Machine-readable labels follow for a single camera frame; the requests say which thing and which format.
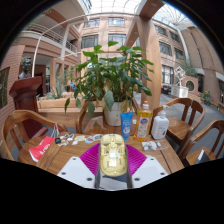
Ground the white sculpture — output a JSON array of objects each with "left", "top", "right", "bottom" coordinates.
[{"left": 170, "top": 65, "right": 190, "bottom": 99}]

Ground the yellow computer mouse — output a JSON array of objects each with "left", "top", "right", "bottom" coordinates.
[{"left": 99, "top": 133, "right": 129, "bottom": 178}]

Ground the clear plastic packet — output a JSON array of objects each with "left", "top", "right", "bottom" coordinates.
[{"left": 141, "top": 140, "right": 163, "bottom": 151}]

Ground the green potted plant, white pot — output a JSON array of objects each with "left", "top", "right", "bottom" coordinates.
[{"left": 64, "top": 40, "right": 155, "bottom": 127}]

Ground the black notebook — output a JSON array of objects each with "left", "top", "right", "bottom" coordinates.
[{"left": 194, "top": 148, "right": 212, "bottom": 164}]

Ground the wooden planter box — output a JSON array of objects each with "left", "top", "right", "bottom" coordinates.
[{"left": 36, "top": 91, "right": 81, "bottom": 110}]

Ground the yellow liquid bottle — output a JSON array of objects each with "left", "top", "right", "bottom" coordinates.
[{"left": 133, "top": 100, "right": 154, "bottom": 142}]

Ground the red and white bag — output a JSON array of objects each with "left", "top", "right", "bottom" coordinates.
[{"left": 28, "top": 123, "right": 64, "bottom": 163}]

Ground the green agave plant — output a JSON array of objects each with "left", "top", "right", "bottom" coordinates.
[{"left": 45, "top": 83, "right": 68, "bottom": 100}]

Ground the dark red wooden pedestal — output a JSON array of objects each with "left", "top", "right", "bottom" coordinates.
[{"left": 8, "top": 75, "right": 48, "bottom": 139}]

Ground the yellow flowering plant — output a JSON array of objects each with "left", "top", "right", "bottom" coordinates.
[{"left": 203, "top": 89, "right": 213, "bottom": 106}]

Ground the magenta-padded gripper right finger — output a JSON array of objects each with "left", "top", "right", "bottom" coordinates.
[{"left": 125, "top": 143, "right": 169, "bottom": 190}]

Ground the white pump bottle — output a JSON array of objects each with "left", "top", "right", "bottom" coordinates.
[{"left": 150, "top": 105, "right": 170, "bottom": 140}]

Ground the dark bust statue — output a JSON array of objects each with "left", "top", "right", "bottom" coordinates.
[{"left": 18, "top": 56, "right": 33, "bottom": 80}]

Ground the blue tube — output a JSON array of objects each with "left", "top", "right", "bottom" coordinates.
[{"left": 119, "top": 111, "right": 134, "bottom": 142}]

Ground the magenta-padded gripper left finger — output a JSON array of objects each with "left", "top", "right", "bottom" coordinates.
[{"left": 57, "top": 143, "right": 103, "bottom": 190}]

